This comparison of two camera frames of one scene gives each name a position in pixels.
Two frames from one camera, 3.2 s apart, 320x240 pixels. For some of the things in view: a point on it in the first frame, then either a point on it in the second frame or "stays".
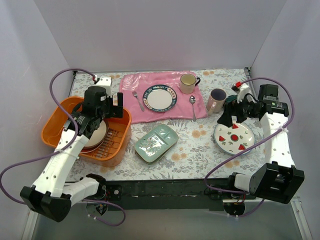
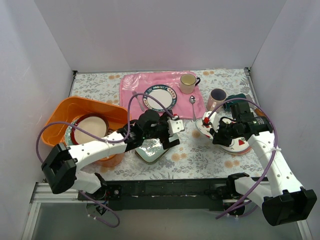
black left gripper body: [117, 106] to [165, 135]
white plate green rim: [159, 98] stays
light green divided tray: [156, 143] stays
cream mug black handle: [188, 82] stays
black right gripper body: [240, 113] to [219, 133]
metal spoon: [192, 100] stays
